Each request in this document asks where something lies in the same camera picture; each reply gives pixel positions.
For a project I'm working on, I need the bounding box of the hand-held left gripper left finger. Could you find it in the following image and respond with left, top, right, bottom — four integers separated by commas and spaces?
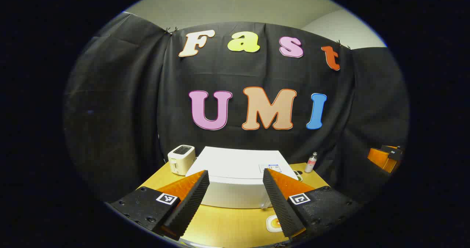
110, 170, 210, 241

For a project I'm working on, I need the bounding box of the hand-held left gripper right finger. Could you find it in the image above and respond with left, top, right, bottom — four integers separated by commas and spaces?
263, 168, 362, 239

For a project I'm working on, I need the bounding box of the white microwave oven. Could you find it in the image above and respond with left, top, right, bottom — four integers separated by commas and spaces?
185, 146, 299, 209

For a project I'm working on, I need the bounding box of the white square plate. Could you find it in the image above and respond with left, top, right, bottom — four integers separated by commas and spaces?
266, 214, 284, 233

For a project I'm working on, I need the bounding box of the white toaster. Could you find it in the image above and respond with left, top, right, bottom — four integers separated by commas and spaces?
168, 145, 196, 176

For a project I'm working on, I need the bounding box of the clear bottle with pink label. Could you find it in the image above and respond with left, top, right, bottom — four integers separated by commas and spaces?
304, 152, 318, 173

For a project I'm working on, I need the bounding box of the black backdrop cloth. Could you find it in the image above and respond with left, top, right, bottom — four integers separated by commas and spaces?
62, 11, 410, 204

